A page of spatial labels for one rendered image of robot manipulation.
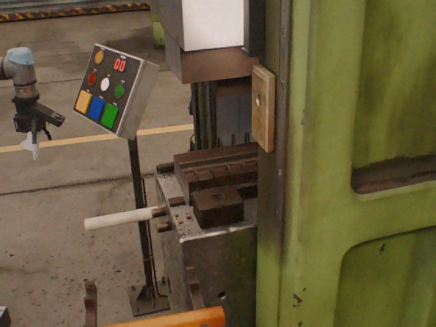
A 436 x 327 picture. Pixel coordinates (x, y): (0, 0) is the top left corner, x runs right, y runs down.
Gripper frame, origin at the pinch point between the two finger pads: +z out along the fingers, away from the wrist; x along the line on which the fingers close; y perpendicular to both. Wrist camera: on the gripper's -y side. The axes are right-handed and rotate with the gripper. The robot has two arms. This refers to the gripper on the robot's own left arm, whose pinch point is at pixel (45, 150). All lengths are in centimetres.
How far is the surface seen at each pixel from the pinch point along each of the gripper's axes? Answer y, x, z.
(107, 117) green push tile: -19.8, -12.0, -6.8
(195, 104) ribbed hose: -51, -11, -11
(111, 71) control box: -20.1, -23.9, -19.8
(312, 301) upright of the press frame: -83, 64, 6
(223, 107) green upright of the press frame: -61, 1, -15
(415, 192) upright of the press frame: -104, 57, -18
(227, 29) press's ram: -64, 33, -47
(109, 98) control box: -19.9, -17.5, -11.9
